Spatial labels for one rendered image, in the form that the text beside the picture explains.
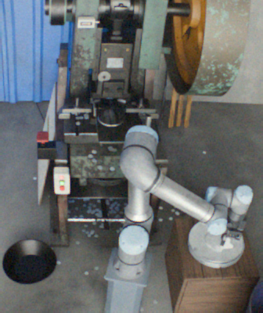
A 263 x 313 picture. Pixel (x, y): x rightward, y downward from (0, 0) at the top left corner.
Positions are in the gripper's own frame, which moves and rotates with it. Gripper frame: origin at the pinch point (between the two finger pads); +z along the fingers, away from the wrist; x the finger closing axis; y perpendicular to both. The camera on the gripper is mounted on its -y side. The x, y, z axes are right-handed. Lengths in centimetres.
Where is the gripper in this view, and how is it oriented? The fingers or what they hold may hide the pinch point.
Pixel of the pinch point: (220, 243)
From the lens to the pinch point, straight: 210.9
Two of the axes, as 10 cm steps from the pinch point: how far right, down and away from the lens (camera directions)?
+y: 9.7, 2.2, -1.4
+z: -0.9, 7.7, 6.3
